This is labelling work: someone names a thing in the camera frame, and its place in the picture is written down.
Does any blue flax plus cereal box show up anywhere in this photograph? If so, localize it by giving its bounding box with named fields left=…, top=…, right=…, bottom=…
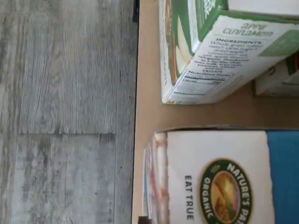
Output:
left=142, top=129, right=299, bottom=224

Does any green apple cinnamon oatmeal box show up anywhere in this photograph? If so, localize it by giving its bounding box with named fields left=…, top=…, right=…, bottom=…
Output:
left=160, top=0, right=299, bottom=105

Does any white box at edge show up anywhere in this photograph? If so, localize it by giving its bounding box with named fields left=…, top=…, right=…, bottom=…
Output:
left=254, top=52, right=299, bottom=98

